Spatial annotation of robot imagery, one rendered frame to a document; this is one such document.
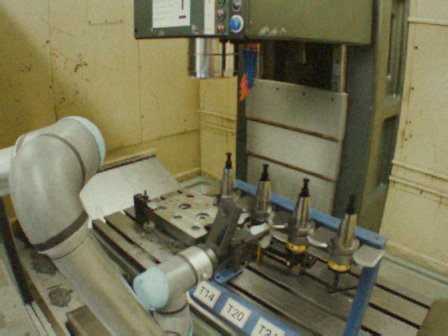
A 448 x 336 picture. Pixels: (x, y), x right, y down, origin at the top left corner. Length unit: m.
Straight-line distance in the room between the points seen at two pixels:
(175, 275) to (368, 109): 0.93
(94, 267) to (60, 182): 0.13
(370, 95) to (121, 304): 1.08
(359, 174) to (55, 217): 1.15
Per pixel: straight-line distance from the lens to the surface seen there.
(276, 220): 0.80
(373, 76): 1.31
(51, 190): 0.48
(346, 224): 0.70
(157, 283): 0.66
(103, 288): 0.53
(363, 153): 1.37
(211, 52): 1.02
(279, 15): 0.81
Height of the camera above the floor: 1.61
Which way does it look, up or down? 21 degrees down
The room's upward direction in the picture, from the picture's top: 1 degrees clockwise
